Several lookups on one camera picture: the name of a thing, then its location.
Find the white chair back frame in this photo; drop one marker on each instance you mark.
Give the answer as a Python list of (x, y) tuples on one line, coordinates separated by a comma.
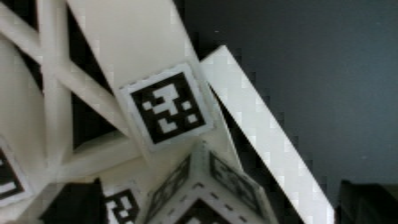
[(107, 107)]

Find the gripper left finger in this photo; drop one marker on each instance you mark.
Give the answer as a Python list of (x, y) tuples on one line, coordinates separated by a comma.
[(77, 207)]

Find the white chair leg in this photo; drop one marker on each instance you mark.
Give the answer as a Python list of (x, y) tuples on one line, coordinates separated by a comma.
[(208, 194), (267, 137)]

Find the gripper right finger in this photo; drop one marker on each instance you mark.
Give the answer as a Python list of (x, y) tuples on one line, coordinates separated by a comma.
[(366, 204)]

